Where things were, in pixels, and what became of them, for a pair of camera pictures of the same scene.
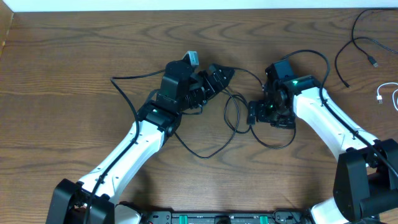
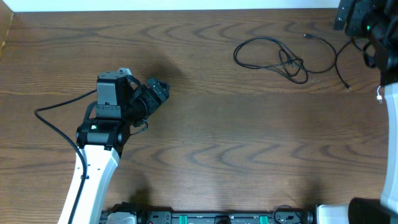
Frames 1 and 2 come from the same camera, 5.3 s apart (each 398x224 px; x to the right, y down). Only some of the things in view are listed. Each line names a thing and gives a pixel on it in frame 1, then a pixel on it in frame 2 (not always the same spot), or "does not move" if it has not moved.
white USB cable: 380,98 does not move
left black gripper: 221,81 → 154,100
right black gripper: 288,122 → 359,9
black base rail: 278,216 does not move
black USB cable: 234,130 → 266,52
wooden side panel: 6,18 does not move
